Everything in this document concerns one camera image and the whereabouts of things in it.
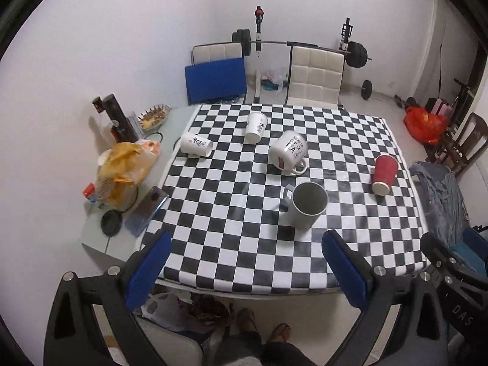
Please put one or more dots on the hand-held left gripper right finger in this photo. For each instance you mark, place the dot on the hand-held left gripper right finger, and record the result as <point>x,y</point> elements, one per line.
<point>347,274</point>

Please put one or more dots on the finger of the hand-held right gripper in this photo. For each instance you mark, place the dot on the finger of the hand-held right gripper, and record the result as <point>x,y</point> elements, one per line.
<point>438,249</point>

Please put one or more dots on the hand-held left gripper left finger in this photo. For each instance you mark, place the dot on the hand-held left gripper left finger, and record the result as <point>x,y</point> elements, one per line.
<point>148,270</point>

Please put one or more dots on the red paper cup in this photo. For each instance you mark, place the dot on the red paper cup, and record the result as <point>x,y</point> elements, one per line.
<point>383,173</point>

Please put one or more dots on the white cup with black figure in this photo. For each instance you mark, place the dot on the white cup with black figure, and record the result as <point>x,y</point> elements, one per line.
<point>195,145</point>

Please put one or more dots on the white paper cup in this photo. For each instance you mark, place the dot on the white paper cup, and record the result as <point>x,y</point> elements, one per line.
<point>255,127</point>

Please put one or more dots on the white plastic bag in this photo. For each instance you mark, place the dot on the white plastic bag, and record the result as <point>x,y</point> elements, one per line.
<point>166,308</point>

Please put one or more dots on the grey cloth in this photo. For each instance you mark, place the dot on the grey cloth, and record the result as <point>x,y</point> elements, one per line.
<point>438,198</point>

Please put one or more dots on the black round disc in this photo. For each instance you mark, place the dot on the black round disc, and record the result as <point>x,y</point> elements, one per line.
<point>111,223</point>

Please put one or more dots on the smartphone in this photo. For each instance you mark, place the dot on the smartphone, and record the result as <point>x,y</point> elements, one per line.
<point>146,210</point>

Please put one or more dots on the grey mug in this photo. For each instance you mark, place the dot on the grey mug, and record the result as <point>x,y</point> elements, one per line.
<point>305,207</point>

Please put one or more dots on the person's foot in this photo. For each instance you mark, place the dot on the person's foot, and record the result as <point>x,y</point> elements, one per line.
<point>247,320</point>
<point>280,333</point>

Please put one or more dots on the orange capped bottle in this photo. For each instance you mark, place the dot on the orange capped bottle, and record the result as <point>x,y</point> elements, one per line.
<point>90,192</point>

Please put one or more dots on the black white checkered tablecloth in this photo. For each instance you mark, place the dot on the black white checkered tablecloth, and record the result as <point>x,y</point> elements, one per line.
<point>228,213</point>

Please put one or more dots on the yellow plastic bag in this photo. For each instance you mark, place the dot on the yellow plastic bag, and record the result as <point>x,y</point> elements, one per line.
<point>122,175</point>

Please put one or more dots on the brown wooden chair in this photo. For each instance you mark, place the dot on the brown wooden chair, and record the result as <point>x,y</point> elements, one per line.
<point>459,141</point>

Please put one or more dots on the person's dark pants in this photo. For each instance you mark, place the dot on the person's dark pants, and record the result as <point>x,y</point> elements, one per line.
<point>247,350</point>

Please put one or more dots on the red plastic bag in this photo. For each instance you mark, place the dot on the red plastic bag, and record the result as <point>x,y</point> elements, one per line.
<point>425,124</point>

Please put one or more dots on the white mug with black lettering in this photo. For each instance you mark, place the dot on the white mug with black lettering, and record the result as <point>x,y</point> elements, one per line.
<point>286,150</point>

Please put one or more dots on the glass dish with snacks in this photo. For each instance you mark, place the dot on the glass dish with snacks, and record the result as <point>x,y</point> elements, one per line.
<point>153,116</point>

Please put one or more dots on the dark bottle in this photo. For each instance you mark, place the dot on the dark bottle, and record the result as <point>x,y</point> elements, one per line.
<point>116,116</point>

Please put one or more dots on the white padded chair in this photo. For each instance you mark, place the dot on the white padded chair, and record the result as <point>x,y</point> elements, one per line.
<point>314,78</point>
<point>217,51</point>

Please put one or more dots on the clear plastic bag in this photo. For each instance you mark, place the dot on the clear plastic bag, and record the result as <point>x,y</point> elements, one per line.
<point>276,76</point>

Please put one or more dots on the barbell with black plates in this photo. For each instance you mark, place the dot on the barbell with black plates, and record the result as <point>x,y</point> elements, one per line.
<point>356,53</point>

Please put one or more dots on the barbell rack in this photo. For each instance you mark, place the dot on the barbell rack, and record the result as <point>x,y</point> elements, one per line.
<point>259,53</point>

